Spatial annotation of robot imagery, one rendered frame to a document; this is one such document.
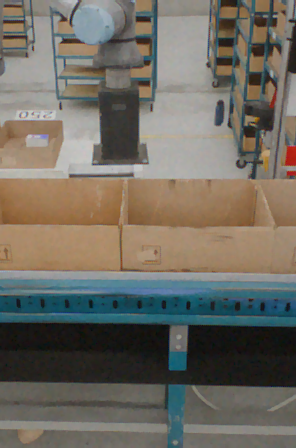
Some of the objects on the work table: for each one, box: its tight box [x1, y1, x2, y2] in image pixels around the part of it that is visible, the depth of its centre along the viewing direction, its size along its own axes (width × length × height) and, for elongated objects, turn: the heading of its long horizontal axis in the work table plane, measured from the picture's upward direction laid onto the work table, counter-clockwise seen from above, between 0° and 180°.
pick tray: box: [0, 119, 64, 170], centre depth 266 cm, size 28×38×10 cm
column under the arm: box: [91, 80, 149, 166], centre depth 258 cm, size 26×26×33 cm
